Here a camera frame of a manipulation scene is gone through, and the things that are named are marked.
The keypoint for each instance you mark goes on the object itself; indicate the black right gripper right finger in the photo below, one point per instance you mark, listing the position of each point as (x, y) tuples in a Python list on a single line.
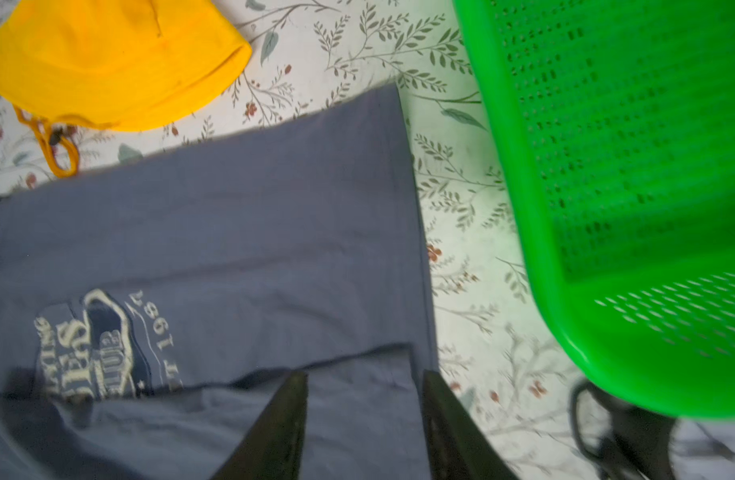
[(457, 449)]

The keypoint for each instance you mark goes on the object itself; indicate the green plastic basket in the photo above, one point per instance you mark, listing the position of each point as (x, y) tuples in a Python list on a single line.
[(614, 122)]

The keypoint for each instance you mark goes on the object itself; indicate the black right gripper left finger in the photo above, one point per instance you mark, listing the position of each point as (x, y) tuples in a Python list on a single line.
[(272, 447)]

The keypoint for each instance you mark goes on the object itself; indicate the grey tank top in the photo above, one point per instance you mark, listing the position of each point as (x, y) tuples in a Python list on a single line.
[(148, 312)]

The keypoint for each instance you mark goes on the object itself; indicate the yellow bucket hat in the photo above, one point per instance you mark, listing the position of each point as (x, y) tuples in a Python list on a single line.
[(124, 66)]

